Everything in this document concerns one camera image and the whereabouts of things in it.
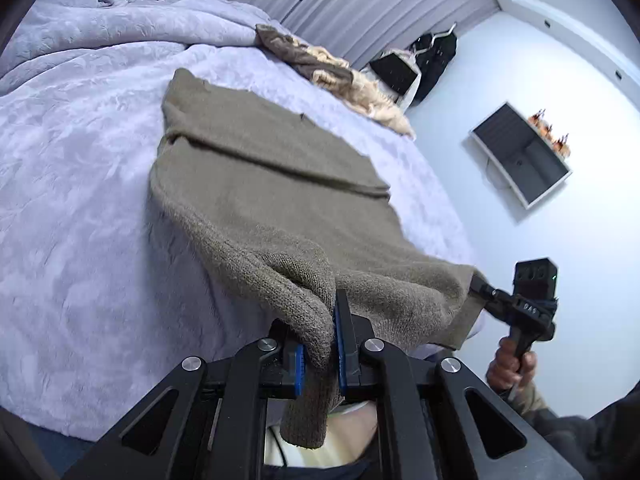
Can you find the cream striped garment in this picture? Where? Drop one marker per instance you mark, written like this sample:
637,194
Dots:
370,102

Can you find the person's right forearm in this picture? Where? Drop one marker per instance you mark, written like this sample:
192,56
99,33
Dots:
590,440

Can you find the black hanging jacket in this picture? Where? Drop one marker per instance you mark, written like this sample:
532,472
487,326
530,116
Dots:
437,60

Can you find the wall television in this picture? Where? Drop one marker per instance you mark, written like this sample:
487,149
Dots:
520,155

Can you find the person's right hand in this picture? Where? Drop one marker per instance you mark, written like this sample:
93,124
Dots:
500,370

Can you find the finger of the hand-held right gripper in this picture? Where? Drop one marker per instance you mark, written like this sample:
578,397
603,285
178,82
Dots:
482,294

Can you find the grey curtain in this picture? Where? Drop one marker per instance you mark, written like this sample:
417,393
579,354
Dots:
350,5

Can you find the black glitter bag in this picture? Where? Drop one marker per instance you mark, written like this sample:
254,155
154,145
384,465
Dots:
395,72

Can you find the lavender plush blanket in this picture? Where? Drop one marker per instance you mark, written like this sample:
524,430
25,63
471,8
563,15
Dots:
75,210

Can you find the orange flower decoration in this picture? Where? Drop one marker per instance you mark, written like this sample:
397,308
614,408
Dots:
539,120
562,145

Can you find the taupe fleece garment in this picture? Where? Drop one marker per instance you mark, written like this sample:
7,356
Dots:
295,52

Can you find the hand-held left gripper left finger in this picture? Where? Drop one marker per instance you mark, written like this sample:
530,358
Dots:
300,365

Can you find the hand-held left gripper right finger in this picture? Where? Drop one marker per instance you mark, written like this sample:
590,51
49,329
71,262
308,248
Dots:
341,340

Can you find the brown knit sweater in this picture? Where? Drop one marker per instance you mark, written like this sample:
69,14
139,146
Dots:
280,185

